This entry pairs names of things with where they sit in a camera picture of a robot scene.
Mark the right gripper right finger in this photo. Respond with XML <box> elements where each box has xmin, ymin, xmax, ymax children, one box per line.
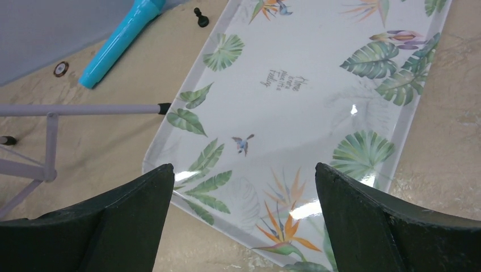
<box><xmin>315</xmin><ymin>163</ymin><xmax>480</xmax><ymax>271</ymax></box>

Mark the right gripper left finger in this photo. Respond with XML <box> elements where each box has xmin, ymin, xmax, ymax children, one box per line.
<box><xmin>1</xmin><ymin>164</ymin><xmax>175</xmax><ymax>271</ymax></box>

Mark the perforated music stand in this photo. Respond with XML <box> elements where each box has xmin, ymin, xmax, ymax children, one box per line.
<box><xmin>1</xmin><ymin>103</ymin><xmax>171</xmax><ymax>218</ymax></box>

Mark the floral serving tray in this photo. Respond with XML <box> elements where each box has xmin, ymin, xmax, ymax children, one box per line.
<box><xmin>142</xmin><ymin>0</ymin><xmax>451</xmax><ymax>271</ymax></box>

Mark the small round brown disc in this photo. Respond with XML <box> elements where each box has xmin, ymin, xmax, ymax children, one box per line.
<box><xmin>53</xmin><ymin>61</ymin><xmax>69</xmax><ymax>78</ymax></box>

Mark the light blue cylinder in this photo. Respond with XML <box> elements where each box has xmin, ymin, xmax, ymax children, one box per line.
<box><xmin>78</xmin><ymin>0</ymin><xmax>166</xmax><ymax>89</ymax></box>

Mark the black screw knob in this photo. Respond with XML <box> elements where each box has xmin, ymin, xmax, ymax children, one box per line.
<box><xmin>194</xmin><ymin>7</ymin><xmax>210</xmax><ymax>28</ymax></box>

